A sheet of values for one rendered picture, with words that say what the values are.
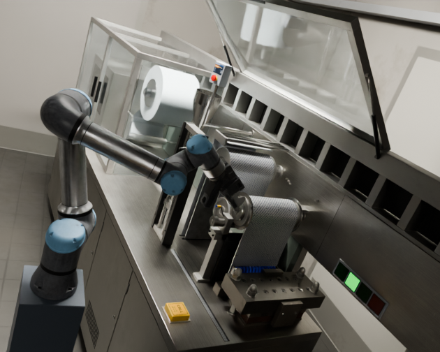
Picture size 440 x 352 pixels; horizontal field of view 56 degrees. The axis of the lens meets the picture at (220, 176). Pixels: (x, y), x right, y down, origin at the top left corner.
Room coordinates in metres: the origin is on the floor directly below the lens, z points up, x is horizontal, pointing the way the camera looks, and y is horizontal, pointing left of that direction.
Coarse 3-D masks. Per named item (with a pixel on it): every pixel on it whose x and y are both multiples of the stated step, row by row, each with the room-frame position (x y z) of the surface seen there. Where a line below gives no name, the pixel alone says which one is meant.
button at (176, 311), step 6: (168, 306) 1.23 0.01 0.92; (174, 306) 1.24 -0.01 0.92; (180, 306) 1.25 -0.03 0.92; (168, 312) 1.21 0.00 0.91; (174, 312) 1.21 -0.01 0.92; (180, 312) 1.22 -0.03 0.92; (186, 312) 1.23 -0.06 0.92; (174, 318) 1.19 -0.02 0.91; (180, 318) 1.20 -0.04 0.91; (186, 318) 1.22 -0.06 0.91
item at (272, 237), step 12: (252, 228) 1.47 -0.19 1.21; (264, 228) 1.50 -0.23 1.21; (276, 228) 1.53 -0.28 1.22; (288, 228) 1.57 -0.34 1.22; (240, 240) 1.45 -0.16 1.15; (252, 240) 1.48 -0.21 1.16; (264, 240) 1.51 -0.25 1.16; (276, 240) 1.55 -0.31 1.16; (240, 252) 1.46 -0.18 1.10; (252, 252) 1.49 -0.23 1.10; (264, 252) 1.53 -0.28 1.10; (276, 252) 1.56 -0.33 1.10
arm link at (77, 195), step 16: (80, 96) 1.27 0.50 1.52; (64, 144) 1.24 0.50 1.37; (64, 160) 1.24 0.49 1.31; (80, 160) 1.27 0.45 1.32; (64, 176) 1.25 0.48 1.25; (80, 176) 1.27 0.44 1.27; (64, 192) 1.25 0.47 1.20; (80, 192) 1.26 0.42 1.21; (64, 208) 1.25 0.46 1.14; (80, 208) 1.26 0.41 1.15
